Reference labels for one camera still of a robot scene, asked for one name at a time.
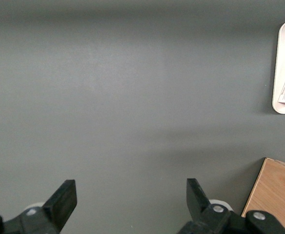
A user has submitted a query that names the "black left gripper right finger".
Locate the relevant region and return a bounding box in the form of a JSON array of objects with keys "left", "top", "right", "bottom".
[{"left": 178, "top": 178, "right": 285, "bottom": 234}]

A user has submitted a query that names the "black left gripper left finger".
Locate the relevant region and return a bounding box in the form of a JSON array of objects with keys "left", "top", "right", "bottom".
[{"left": 0, "top": 179, "right": 78, "bottom": 234}]

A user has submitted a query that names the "wooden two-drawer cabinet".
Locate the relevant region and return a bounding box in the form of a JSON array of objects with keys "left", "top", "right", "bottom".
[{"left": 241, "top": 157, "right": 285, "bottom": 234}]

